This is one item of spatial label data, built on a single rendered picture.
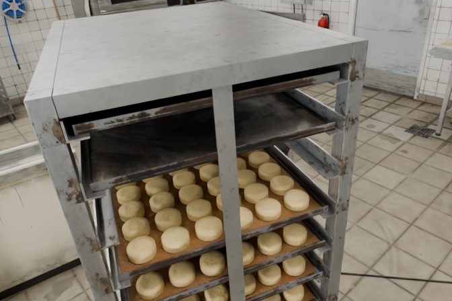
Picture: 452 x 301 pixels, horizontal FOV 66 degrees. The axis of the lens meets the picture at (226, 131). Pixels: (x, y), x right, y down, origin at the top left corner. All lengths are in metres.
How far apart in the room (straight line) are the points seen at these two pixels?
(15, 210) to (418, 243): 2.70
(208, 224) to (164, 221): 0.08
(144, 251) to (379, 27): 5.03
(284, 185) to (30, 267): 2.27
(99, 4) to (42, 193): 3.61
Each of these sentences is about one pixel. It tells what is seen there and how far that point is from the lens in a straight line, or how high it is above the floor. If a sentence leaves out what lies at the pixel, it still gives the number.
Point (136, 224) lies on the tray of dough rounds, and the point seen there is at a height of 1.51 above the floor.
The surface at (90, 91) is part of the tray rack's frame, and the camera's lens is 0.45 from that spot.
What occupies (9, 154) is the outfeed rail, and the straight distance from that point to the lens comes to 2.69.
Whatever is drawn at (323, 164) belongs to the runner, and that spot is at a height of 1.58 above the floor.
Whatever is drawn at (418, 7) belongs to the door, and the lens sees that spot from 5.19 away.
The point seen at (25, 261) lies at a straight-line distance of 2.76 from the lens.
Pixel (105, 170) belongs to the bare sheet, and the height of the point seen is 1.67.
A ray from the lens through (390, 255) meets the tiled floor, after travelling 2.82.
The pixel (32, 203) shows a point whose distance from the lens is 2.52.
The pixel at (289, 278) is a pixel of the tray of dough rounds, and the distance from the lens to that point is 0.84.
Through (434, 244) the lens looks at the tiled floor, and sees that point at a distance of 3.02.
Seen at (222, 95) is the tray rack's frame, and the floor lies 1.77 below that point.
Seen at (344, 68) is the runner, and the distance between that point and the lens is 0.59.
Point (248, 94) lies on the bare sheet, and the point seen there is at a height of 1.77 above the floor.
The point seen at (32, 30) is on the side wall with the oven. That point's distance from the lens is 6.41.
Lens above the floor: 1.95
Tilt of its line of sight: 27 degrees down
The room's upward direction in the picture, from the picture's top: 4 degrees counter-clockwise
